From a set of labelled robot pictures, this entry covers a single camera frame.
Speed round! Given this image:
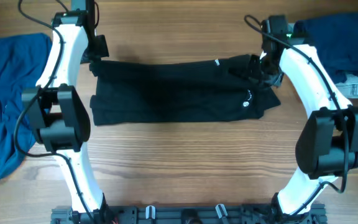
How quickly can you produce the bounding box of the black t-shirt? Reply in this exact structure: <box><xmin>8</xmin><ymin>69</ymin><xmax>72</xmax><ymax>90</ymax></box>
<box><xmin>89</xmin><ymin>55</ymin><xmax>281</xmax><ymax>126</ymax></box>

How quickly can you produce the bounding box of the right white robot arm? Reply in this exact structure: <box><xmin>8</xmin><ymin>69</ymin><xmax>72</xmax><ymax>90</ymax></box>
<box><xmin>254</xmin><ymin>37</ymin><xmax>358</xmax><ymax>223</ymax></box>

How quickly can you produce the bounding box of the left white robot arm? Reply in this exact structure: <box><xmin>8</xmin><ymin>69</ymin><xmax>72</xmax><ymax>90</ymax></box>
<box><xmin>20</xmin><ymin>9</ymin><xmax>113</xmax><ymax>223</ymax></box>

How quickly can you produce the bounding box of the navy blue folded garment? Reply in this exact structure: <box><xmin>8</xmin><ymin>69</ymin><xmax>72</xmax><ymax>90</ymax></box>
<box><xmin>293</xmin><ymin>12</ymin><xmax>358</xmax><ymax>84</ymax></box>

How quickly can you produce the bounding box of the grey folded garment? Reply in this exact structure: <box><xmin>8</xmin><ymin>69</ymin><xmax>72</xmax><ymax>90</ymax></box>
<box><xmin>336</xmin><ymin>74</ymin><xmax>358</xmax><ymax>99</ymax></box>

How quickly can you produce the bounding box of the teal blue shirt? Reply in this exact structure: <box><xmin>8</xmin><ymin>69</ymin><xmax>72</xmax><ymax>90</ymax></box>
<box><xmin>0</xmin><ymin>33</ymin><xmax>52</xmax><ymax>180</ymax></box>

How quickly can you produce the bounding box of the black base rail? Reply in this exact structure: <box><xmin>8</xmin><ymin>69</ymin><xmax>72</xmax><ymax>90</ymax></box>
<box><xmin>50</xmin><ymin>203</ymin><xmax>328</xmax><ymax>224</ymax></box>

